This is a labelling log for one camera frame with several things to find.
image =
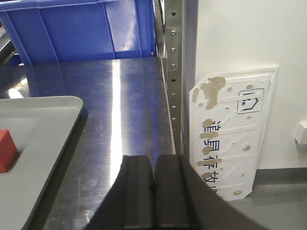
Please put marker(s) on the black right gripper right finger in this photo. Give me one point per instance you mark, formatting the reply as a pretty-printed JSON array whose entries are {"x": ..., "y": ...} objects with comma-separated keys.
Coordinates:
[{"x": 182, "y": 201}]

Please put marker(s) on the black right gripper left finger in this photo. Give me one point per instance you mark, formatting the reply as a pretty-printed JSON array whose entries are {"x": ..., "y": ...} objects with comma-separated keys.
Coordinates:
[{"x": 129, "y": 203}]

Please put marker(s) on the red cube block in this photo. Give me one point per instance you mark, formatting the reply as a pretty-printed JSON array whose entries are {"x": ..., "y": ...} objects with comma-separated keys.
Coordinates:
[{"x": 8, "y": 150}]

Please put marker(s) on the white peeling sign board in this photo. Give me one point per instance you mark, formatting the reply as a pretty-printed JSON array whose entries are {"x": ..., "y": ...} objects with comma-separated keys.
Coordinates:
[{"x": 228, "y": 113}]

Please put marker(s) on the grey plastic tray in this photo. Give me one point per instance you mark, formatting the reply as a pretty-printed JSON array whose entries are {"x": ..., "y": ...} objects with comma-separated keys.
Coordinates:
[{"x": 40, "y": 128}]

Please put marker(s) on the blue plastic bin right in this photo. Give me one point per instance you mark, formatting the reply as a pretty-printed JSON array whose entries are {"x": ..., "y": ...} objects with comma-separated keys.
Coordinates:
[{"x": 49, "y": 31}]

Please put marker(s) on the white wall socket box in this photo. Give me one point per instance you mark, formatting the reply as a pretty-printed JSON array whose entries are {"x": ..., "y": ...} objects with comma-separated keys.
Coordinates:
[{"x": 301, "y": 133}]

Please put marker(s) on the perforated steel shelf post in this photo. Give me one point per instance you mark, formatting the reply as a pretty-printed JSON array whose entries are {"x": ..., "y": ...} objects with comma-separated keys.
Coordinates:
[{"x": 173, "y": 41}]

